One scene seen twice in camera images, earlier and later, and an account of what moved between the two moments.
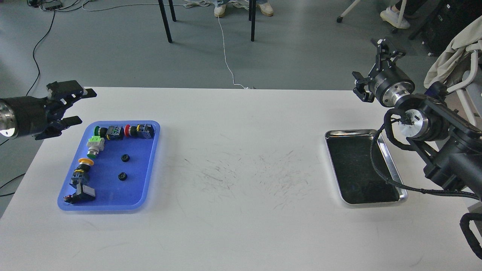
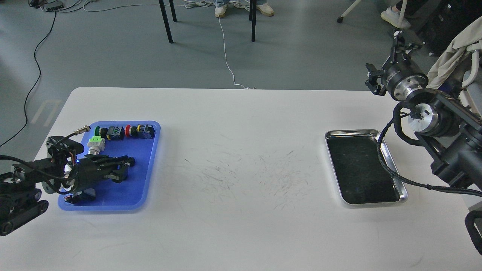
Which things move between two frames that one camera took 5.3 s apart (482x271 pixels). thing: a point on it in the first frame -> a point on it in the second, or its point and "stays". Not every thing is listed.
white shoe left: [220, 10] stays
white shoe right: [266, 9] stays
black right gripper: [389, 85] -> [404, 75]
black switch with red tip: [83, 193] stays
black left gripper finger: [57, 130] -> [118, 175]
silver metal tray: [357, 182] stays
